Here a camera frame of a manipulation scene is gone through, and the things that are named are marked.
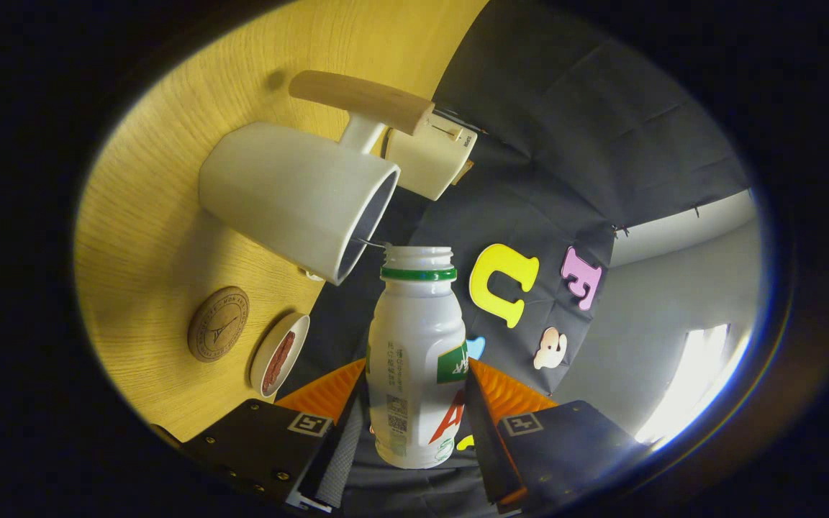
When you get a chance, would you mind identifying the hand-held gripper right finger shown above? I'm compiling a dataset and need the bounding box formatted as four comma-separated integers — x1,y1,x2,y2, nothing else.
463,358,649,513

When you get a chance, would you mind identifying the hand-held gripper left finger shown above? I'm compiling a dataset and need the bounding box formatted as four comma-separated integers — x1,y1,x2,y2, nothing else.
181,358,369,513

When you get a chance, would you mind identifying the round brown coaster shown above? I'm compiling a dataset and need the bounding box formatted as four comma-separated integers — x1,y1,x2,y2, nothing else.
187,286,250,363

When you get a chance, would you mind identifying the white juice bottle green label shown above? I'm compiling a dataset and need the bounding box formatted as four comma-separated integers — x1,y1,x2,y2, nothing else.
366,246,469,470

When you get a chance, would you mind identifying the white cup with wooden handle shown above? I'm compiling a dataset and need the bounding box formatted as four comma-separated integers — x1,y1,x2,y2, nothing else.
199,70,435,286

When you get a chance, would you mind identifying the red meat slice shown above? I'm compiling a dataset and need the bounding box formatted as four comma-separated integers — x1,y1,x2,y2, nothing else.
262,353,286,396
272,330,296,375

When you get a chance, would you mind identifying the white round plate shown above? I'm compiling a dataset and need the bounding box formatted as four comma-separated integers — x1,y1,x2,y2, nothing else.
250,312,311,399

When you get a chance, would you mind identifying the ceiling light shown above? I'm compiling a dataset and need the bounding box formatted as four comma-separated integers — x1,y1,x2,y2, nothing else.
634,324,752,445

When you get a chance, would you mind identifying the wooden table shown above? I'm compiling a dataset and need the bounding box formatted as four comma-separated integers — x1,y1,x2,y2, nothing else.
74,0,491,441

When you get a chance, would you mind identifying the black backdrop cloth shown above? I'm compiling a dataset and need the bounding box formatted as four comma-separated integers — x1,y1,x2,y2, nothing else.
271,0,753,518

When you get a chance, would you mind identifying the cream toaster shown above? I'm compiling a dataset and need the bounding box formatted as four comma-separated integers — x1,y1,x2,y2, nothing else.
384,108,479,201

